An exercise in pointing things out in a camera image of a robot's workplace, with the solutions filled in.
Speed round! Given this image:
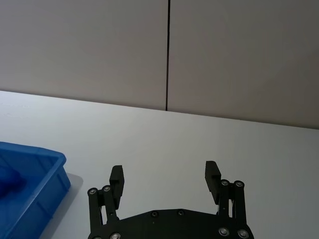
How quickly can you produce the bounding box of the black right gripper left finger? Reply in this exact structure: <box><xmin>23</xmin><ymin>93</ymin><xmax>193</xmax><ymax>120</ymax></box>
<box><xmin>87</xmin><ymin>165</ymin><xmax>125</xmax><ymax>234</ymax></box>

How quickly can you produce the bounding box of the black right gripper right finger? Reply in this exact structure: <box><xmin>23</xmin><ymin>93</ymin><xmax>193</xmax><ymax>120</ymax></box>
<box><xmin>204</xmin><ymin>160</ymin><xmax>248</xmax><ymax>227</ymax></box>

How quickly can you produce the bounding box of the blue plastic bin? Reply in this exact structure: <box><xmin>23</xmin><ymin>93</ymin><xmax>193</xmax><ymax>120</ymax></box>
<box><xmin>0</xmin><ymin>141</ymin><xmax>72</xmax><ymax>239</ymax></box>

